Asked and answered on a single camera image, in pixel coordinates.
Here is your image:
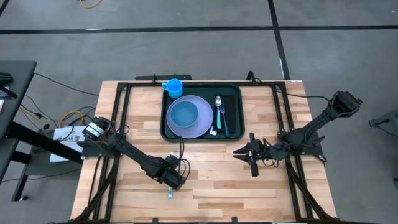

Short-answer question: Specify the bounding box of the iridescent blue fork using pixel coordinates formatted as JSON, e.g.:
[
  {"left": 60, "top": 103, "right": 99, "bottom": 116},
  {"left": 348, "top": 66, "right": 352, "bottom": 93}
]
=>
[{"left": 219, "top": 104, "right": 231, "bottom": 138}]

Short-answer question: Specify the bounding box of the grey chair base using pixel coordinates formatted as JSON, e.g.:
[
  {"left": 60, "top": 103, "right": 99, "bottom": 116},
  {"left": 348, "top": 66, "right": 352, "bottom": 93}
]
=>
[{"left": 368, "top": 108, "right": 398, "bottom": 129}]

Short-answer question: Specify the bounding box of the black desk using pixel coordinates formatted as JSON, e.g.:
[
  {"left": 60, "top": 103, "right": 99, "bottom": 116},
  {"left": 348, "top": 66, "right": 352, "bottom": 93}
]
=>
[{"left": 0, "top": 60, "right": 84, "bottom": 202}]

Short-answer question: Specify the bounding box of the black floor cable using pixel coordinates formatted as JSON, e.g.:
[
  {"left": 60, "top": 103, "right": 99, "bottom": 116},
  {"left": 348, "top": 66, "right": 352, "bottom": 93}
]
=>
[{"left": 32, "top": 72, "right": 101, "bottom": 97}]

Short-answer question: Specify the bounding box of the blue plastic cup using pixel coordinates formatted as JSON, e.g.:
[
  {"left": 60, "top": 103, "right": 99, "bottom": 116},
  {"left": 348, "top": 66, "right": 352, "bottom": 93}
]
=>
[{"left": 161, "top": 78, "right": 184, "bottom": 100}]

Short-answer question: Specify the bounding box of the blue bowl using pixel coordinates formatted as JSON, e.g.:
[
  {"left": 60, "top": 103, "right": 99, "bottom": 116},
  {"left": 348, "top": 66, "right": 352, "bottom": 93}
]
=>
[{"left": 169, "top": 101, "right": 200, "bottom": 129}]

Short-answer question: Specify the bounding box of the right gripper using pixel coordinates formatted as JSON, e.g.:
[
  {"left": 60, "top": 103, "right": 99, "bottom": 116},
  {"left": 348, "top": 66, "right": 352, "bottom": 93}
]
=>
[{"left": 233, "top": 131, "right": 272, "bottom": 178}]

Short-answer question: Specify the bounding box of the dark green tray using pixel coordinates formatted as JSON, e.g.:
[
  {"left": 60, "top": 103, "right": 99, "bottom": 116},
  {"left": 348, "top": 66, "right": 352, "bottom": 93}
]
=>
[{"left": 159, "top": 82, "right": 246, "bottom": 143}]

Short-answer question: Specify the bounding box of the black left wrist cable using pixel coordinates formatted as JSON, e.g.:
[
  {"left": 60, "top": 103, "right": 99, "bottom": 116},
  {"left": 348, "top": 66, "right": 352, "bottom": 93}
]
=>
[{"left": 176, "top": 134, "right": 192, "bottom": 183}]

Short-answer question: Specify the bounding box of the lavender plate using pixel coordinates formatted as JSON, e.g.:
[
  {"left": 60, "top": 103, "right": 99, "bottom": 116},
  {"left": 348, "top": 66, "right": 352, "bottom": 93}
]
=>
[{"left": 165, "top": 95, "right": 215, "bottom": 139}]

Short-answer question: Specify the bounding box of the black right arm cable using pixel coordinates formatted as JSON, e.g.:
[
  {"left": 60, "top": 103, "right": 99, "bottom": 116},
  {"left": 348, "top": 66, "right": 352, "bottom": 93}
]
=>
[{"left": 275, "top": 89, "right": 333, "bottom": 108}]

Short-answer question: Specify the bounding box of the table knife teal handle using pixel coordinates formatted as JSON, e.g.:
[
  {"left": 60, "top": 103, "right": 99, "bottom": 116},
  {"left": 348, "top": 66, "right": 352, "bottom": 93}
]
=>
[{"left": 167, "top": 151, "right": 174, "bottom": 200}]

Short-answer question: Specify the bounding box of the white paper sheet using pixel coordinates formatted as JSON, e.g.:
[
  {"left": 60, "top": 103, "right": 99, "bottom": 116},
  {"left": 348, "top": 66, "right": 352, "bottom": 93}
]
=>
[{"left": 49, "top": 125, "right": 87, "bottom": 164}]

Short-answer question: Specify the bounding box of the yellow floor cable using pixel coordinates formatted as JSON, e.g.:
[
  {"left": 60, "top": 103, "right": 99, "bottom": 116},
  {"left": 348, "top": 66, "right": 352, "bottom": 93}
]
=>
[
  {"left": 58, "top": 110, "right": 85, "bottom": 127},
  {"left": 79, "top": 0, "right": 103, "bottom": 9}
]

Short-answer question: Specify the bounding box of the black table frame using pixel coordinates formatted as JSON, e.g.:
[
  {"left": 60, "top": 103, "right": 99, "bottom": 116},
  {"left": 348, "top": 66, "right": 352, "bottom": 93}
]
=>
[{"left": 70, "top": 79, "right": 338, "bottom": 224}]

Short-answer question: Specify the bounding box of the black bar device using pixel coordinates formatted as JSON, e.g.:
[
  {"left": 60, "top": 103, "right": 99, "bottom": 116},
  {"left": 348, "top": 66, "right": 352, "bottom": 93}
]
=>
[{"left": 134, "top": 73, "right": 193, "bottom": 82}]

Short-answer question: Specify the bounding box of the silver spoon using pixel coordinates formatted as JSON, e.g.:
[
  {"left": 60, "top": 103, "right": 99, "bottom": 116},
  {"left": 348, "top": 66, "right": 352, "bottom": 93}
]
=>
[{"left": 214, "top": 95, "right": 223, "bottom": 130}]

